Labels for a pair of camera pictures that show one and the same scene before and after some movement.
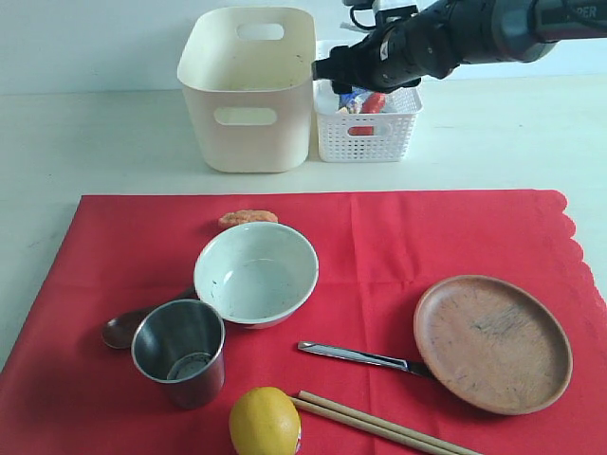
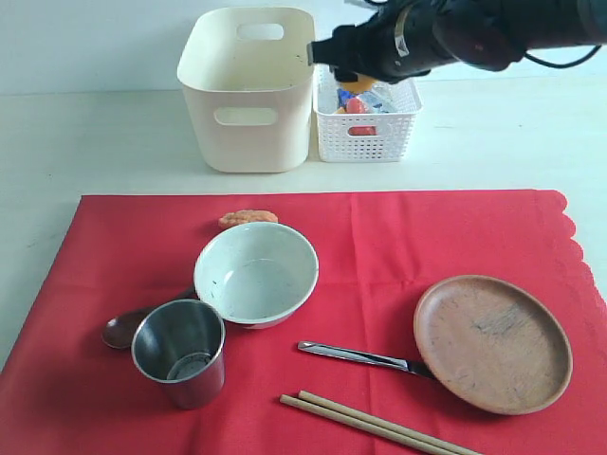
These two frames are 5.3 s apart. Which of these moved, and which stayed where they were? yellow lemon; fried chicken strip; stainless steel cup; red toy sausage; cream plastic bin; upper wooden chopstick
Moved: red toy sausage; yellow lemon
Stayed: stainless steel cup; fried chicken strip; upper wooden chopstick; cream plastic bin
